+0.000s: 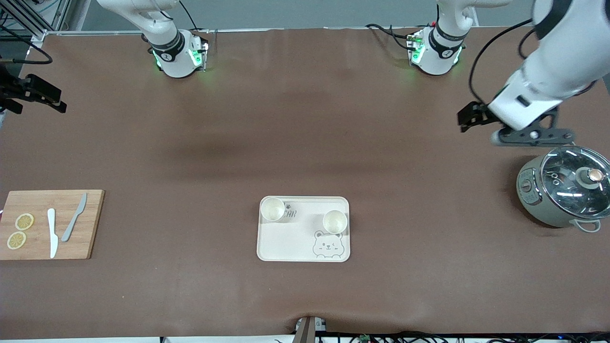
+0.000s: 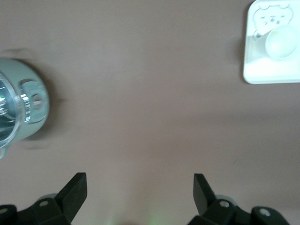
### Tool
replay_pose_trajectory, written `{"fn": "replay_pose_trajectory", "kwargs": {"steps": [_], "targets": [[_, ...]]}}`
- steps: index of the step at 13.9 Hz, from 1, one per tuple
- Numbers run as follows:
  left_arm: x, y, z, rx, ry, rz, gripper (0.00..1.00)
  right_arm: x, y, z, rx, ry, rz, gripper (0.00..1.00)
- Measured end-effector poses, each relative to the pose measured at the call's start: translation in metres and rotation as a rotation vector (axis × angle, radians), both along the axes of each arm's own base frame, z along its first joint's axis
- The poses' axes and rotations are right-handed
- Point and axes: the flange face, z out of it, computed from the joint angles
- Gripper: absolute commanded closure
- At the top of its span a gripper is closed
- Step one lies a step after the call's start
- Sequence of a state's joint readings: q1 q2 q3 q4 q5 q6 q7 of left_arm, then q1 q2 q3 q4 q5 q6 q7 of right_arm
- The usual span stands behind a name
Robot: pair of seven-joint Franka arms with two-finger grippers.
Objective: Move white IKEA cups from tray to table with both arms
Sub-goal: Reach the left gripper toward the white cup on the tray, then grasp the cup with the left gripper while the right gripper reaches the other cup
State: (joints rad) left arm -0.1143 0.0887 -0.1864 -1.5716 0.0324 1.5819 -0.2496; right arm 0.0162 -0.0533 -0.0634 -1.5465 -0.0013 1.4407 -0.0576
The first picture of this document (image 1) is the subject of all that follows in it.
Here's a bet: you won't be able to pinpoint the wooden cutting board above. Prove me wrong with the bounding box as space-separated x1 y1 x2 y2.
0 190 105 261

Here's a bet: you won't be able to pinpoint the glass pot lid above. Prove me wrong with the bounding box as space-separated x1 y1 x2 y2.
540 146 610 220

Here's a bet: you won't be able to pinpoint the beige tray with bear print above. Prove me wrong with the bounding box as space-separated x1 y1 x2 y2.
256 196 351 262

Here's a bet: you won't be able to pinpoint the white plastic knife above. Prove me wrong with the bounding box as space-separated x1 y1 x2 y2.
47 208 59 259

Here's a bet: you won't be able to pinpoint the black base cables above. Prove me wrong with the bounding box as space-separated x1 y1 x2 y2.
366 22 421 51

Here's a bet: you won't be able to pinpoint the grey electric cooking pot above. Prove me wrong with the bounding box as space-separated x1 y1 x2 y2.
516 153 602 233

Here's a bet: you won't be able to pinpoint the aluminium frame profile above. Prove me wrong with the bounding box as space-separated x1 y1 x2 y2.
0 0 72 41

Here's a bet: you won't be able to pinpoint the white plastic cup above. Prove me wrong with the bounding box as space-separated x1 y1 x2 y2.
323 210 348 234
260 197 286 222

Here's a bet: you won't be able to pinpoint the brown table mat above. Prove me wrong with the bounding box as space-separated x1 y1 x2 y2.
0 27 610 337

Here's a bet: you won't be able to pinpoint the grey plastic knife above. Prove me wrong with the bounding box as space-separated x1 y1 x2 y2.
61 193 88 242

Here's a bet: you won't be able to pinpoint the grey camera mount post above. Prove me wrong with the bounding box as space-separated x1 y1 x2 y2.
295 316 328 343

